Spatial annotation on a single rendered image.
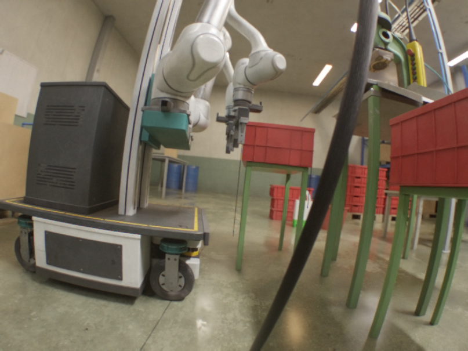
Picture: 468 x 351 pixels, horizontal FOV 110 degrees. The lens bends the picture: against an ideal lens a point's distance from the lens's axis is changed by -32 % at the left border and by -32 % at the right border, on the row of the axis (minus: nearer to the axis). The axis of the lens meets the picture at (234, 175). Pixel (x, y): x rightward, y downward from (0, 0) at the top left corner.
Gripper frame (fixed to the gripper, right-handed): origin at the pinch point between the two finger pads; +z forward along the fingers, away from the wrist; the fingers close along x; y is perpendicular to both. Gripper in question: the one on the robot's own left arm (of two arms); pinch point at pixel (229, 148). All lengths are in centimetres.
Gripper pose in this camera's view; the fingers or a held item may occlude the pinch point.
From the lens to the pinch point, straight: 132.2
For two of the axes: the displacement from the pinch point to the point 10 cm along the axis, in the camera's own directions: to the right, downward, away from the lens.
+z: -1.0, 10.0, -0.2
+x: -1.5, 0.1, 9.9
